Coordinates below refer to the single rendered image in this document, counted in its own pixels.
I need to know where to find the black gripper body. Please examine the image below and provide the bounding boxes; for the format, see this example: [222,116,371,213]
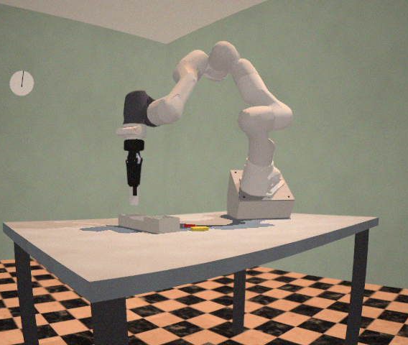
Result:
[124,139,144,165]

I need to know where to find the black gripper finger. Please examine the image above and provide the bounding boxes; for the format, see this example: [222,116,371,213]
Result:
[126,156,131,205]
[129,153,143,205]

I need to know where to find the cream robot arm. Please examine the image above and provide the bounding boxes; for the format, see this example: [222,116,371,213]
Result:
[116,41,293,197]

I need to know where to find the yellow-orange flat square block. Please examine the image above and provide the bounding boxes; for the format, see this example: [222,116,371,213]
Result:
[190,226,208,231]

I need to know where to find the grey rack of three bins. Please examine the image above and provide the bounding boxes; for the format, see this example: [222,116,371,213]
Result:
[118,213,180,234]

